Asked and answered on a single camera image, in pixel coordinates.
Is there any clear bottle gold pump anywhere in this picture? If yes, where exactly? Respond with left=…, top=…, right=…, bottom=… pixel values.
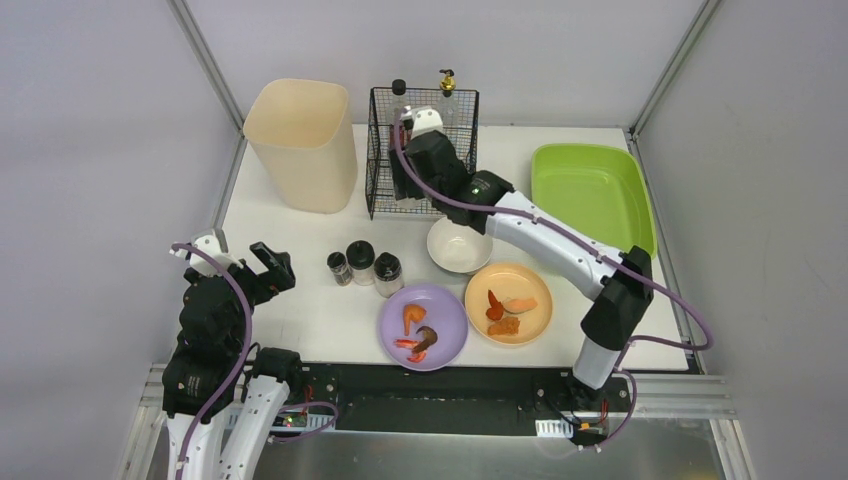
left=439, top=69, right=456, bottom=98

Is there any soy sauce bottle red label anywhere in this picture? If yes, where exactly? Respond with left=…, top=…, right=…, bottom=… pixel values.
left=391, top=78, right=409, bottom=109

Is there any clear jar black spout lid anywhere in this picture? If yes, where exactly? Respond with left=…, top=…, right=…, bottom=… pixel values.
left=395, top=191, right=429, bottom=214

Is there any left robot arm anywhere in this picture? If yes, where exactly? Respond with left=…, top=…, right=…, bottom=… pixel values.
left=162, top=238, right=304, bottom=479

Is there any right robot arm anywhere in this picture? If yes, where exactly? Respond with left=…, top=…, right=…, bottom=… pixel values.
left=392, top=127, right=657, bottom=391

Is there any small pepper jar black lid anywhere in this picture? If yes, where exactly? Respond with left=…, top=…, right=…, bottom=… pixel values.
left=326, top=251, right=353, bottom=286

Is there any white ceramic bowl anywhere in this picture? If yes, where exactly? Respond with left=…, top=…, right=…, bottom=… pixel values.
left=426, top=217, right=494, bottom=274

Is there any white shaker black spout lid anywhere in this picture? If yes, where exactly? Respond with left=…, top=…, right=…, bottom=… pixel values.
left=345, top=240, right=376, bottom=286

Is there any salt shaker black pump lid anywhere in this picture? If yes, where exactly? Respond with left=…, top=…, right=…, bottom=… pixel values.
left=374, top=252, right=405, bottom=298

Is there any beige plastic bin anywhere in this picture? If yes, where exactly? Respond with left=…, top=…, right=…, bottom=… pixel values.
left=243, top=78, right=358, bottom=214

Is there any orange shrimp food piece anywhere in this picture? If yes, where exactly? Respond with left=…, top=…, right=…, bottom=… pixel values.
left=402, top=304, right=427, bottom=336

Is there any purple plastic plate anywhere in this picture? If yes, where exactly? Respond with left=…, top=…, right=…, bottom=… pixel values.
left=377, top=284, right=469, bottom=372

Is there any orange plastic plate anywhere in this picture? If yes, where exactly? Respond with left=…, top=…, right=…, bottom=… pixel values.
left=464, top=263, right=553, bottom=346

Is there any brown mushroom food piece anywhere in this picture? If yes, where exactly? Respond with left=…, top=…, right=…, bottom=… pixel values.
left=412, top=326, right=438, bottom=354

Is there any salmon sushi food piece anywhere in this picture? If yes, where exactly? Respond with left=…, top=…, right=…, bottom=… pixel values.
left=502, top=297, right=538, bottom=315

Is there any fried chicken food piece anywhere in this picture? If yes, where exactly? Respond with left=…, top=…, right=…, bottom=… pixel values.
left=487, top=316, right=520, bottom=337

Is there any green plastic tub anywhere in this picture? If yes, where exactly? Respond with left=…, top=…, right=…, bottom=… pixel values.
left=531, top=143, right=658, bottom=257

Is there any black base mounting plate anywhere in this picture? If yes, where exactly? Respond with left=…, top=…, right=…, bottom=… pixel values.
left=273, top=363, right=632, bottom=436

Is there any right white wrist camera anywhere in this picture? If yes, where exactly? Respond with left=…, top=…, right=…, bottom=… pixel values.
left=400, top=106, right=444, bottom=140

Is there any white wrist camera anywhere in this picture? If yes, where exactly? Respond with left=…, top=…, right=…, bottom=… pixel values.
left=400, top=106, right=444, bottom=140
left=169, top=228, right=237, bottom=269

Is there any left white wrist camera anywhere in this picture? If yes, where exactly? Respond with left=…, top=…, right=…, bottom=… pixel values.
left=169, top=228, right=237, bottom=269

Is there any black wire basket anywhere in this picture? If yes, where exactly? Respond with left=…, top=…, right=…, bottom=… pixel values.
left=365, top=87, right=480, bottom=218

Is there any aluminium frame rail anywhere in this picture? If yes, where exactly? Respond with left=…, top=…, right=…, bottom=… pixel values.
left=166, top=0, right=245, bottom=132

